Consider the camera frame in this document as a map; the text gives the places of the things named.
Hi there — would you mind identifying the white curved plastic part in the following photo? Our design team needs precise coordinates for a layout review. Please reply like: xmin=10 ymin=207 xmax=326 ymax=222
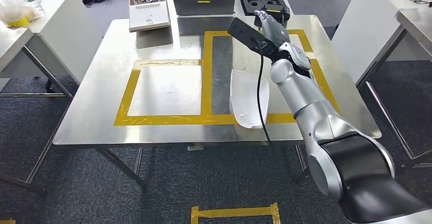
xmin=229 ymin=69 xmax=271 ymax=130

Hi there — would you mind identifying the stainless steel workbench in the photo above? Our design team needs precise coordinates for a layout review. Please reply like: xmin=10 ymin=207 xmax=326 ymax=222
xmin=52 ymin=14 xmax=383 ymax=189

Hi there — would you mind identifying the black foam tool case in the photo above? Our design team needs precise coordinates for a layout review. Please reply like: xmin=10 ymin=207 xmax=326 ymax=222
xmin=235 ymin=0 xmax=291 ymax=22

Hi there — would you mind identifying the flat white box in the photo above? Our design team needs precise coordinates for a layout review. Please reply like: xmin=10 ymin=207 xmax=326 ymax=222
xmin=128 ymin=2 xmax=172 ymax=33

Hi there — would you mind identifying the yellow floor tape square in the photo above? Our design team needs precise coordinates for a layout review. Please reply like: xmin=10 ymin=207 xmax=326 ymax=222
xmin=191 ymin=202 xmax=281 ymax=224

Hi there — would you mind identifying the black handheld device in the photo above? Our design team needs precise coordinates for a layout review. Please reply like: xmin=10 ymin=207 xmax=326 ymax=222
xmin=260 ymin=3 xmax=291 ymax=22

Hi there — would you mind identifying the white desk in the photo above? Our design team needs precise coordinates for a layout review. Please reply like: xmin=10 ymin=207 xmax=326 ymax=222
xmin=332 ymin=0 xmax=432 ymax=83
xmin=0 ymin=0 xmax=102 ymax=86

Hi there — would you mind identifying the steel leg table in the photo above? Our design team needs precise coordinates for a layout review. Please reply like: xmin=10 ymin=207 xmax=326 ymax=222
xmin=355 ymin=7 xmax=432 ymax=169
xmin=0 ymin=21 xmax=74 ymax=196

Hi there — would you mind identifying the clear plastic bag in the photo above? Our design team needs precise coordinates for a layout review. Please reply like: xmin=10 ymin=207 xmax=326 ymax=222
xmin=0 ymin=0 xmax=45 ymax=28

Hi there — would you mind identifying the black camera cable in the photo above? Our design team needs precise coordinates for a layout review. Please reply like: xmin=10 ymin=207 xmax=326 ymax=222
xmin=251 ymin=37 xmax=275 ymax=147

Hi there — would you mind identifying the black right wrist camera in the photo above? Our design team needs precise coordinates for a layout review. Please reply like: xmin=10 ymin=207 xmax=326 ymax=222
xmin=228 ymin=17 xmax=281 ymax=61

